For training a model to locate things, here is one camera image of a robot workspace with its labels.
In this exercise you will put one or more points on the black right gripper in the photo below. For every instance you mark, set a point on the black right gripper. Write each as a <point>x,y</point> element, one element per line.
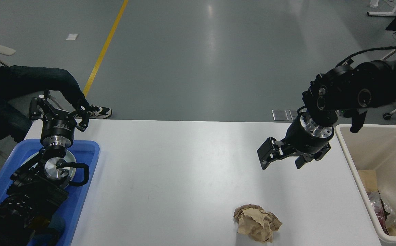
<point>304,138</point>

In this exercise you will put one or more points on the crushed red can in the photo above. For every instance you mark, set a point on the crushed red can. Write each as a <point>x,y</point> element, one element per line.
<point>377,205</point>

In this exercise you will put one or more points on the white desk frame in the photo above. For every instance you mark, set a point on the white desk frame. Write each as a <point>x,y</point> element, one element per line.
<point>382,8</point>

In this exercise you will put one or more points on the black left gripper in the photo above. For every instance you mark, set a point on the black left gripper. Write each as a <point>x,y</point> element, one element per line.
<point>58,125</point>

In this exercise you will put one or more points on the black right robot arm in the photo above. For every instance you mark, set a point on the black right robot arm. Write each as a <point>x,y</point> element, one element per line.
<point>342,91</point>

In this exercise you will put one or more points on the beige plastic bin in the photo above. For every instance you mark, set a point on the beige plastic bin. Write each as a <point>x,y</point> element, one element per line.
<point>372,148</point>

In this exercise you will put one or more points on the floor outlet plate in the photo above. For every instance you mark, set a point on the floor outlet plate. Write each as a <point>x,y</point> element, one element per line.
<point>285,115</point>

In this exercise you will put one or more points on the brown paper bag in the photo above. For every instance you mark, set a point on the brown paper bag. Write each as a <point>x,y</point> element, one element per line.
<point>369,180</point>

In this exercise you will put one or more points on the crumpled brown paper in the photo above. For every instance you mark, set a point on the crumpled brown paper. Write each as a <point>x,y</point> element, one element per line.
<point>257,223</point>

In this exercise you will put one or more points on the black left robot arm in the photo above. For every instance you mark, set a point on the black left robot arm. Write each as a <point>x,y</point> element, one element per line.
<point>38,186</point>

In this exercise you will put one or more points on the seated person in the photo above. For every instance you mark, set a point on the seated person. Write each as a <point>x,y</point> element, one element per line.
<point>17,81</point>

